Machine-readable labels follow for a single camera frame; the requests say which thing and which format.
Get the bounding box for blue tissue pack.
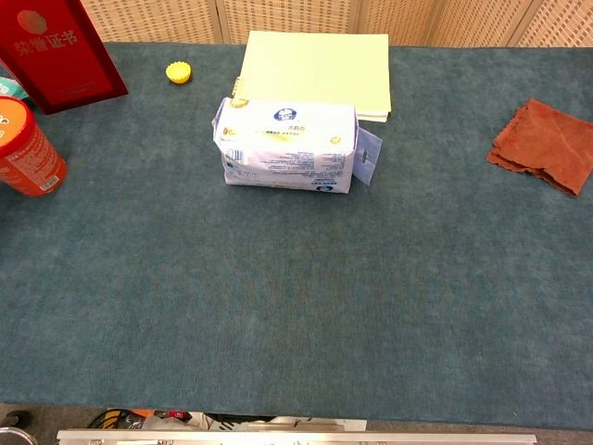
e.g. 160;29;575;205
211;95;384;195

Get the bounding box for yellow bottle cap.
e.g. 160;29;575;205
165;61;194;85

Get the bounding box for teal felt table mat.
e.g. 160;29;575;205
0;41;593;432

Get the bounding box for yellow spiral notebook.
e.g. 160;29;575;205
233;30;393;124

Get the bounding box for beige woven folding screen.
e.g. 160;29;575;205
78;0;593;48

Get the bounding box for brown folded cloth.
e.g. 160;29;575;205
486;98;593;198

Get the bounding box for orange cylindrical canister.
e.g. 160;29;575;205
0;95;69;198

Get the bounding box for red box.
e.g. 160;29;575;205
0;0;130;116

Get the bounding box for teal tissue pack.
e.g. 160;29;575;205
0;76;30;102

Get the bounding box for chrome black stool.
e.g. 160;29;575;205
0;410;33;445

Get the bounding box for aluminium profile rail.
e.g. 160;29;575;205
56;428;538;445

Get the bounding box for black cables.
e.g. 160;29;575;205
87;407;154;430

